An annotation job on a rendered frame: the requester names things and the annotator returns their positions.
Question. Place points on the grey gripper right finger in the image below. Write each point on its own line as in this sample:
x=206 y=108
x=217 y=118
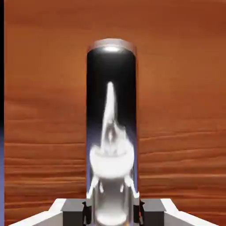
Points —
x=153 y=210

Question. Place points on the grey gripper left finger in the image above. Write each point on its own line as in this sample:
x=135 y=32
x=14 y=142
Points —
x=72 y=210

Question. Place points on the reddish wooden cabinet door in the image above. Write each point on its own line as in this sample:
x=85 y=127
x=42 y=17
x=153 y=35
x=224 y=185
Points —
x=176 y=88

